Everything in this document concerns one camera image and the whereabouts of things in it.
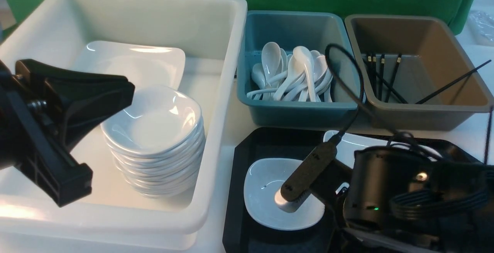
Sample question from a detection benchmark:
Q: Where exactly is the black chopstick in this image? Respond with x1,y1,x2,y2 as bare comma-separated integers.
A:
363,54,408,104
378,54,385,100
415,59,492,105
385,53,402,103
368,53,377,97

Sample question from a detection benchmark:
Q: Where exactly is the small white bowl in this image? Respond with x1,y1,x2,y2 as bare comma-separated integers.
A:
244,158,325,231

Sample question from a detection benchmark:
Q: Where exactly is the white square plate in tub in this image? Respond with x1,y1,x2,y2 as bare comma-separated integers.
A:
70,41,186,90

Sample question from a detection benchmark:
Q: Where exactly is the brown plastic bin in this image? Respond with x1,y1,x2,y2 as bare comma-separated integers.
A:
344,14,493,131

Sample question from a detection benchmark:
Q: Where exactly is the white ceramic spoon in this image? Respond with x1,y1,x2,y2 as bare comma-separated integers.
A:
293,46,316,102

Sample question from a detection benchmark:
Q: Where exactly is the teal plastic bin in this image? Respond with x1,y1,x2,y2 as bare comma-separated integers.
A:
237,10,357,128

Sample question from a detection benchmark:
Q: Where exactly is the white spoon in bin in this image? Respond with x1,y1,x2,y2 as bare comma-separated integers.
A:
272,55,305,100
311,55,332,102
261,42,282,89

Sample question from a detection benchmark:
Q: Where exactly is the black chopstick in bin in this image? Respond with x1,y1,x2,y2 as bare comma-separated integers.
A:
368,53,377,97
385,53,402,103
378,54,385,100

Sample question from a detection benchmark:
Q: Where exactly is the stack of white bowls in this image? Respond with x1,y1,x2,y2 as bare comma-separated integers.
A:
101,85,206,198

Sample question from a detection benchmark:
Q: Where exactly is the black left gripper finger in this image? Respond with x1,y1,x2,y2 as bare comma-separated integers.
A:
0,59,135,207

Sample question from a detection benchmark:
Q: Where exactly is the black cable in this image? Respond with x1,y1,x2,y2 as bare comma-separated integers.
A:
325,44,494,165

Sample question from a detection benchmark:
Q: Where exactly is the white square rice plate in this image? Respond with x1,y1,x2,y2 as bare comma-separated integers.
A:
323,130,441,169

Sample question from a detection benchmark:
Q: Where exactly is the large white plastic tub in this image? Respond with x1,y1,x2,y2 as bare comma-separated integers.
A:
1,0,247,251

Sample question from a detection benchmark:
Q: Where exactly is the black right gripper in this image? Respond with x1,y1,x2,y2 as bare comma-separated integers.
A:
274,141,493,253

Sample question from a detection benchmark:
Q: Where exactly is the black serving tray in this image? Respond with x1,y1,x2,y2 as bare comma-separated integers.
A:
223,127,494,253

